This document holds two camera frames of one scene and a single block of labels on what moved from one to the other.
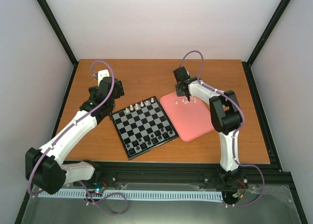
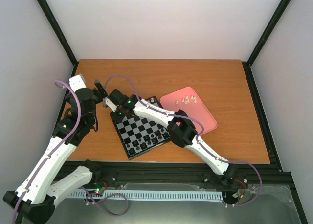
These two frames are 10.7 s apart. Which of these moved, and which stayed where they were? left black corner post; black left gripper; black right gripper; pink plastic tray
Moved: black left gripper; black right gripper
Stayed: pink plastic tray; left black corner post
